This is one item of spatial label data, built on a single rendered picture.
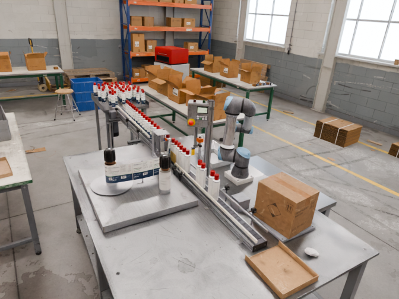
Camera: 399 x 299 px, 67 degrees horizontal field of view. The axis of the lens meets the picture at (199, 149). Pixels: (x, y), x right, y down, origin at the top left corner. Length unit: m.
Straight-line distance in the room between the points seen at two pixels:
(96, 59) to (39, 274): 7.56
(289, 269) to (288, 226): 0.26
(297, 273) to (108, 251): 1.06
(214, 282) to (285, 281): 0.38
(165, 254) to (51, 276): 1.43
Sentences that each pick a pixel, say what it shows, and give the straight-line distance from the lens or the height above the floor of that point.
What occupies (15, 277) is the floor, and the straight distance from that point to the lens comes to 3.15.
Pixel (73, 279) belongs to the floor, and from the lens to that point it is 2.96.
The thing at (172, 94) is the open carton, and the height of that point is 0.89.
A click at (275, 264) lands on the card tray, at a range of 1.87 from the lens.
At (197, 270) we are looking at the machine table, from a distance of 1.76.
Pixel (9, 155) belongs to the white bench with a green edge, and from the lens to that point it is 3.30.
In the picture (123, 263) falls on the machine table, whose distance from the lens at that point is 1.82.
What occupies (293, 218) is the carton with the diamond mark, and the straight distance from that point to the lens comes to 1.93.
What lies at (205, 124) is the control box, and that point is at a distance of 2.33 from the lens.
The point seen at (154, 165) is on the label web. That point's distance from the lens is 2.36.
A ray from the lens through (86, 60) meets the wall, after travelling 9.74.
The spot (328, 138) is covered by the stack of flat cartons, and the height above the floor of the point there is 0.06.
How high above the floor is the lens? 2.11
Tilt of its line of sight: 25 degrees down
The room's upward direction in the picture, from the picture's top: 3 degrees clockwise
